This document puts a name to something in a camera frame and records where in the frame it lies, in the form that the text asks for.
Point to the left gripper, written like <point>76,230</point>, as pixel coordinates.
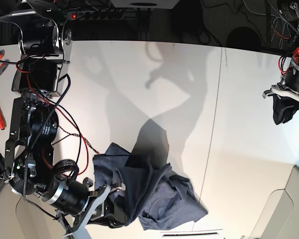
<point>283,108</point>

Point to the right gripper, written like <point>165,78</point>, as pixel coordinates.
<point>100,210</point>

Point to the blue grey t-shirt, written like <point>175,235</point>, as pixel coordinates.
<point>158,197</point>

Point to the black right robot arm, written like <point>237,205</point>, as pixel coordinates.
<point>45,43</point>

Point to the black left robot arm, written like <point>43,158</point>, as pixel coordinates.
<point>288,11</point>

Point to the grey side panel right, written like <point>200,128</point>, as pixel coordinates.
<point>280,216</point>

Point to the black power strip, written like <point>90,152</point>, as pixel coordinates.
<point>95,15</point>

